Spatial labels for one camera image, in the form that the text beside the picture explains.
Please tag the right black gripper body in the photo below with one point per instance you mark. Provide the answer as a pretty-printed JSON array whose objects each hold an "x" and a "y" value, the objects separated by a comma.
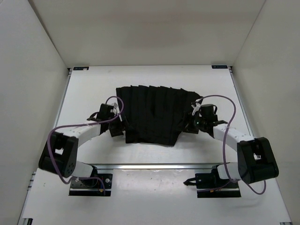
[{"x": 195, "y": 123}]

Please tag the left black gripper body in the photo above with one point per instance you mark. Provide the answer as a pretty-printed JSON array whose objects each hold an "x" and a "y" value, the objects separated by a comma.
[{"x": 116, "y": 126}]

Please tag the black pleated skirt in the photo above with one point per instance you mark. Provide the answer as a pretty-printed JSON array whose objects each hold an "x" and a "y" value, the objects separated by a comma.
[{"x": 157, "y": 115}]

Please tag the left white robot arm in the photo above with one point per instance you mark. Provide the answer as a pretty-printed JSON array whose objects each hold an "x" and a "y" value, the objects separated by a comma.
[{"x": 59, "y": 155}]

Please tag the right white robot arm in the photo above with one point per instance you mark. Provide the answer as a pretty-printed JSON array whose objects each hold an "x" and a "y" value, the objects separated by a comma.
[{"x": 255, "y": 158}]

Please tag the right blue corner label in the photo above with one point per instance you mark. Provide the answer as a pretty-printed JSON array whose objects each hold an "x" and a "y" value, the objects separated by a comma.
[{"x": 219, "y": 67}]

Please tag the blue corner label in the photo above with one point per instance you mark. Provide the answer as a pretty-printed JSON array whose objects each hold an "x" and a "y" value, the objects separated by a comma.
[
  {"x": 219, "y": 67},
  {"x": 80, "y": 68}
]

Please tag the left blue corner label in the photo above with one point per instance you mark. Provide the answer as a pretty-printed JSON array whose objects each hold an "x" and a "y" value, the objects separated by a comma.
[{"x": 80, "y": 68}]

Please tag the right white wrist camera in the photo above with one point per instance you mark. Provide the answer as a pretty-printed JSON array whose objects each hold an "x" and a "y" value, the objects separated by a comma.
[{"x": 196, "y": 107}]

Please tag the aluminium table rail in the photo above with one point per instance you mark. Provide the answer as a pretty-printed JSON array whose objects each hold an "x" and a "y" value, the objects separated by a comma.
[{"x": 154, "y": 166}]

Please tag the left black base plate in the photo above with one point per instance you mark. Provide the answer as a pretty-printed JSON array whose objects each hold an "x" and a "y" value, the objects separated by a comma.
[{"x": 93, "y": 187}]

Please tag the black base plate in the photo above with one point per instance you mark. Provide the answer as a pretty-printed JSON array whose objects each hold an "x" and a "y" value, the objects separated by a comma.
[
  {"x": 93, "y": 187},
  {"x": 209, "y": 185}
]

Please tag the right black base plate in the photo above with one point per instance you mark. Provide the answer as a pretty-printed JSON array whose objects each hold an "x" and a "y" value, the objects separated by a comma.
[{"x": 209, "y": 185}]

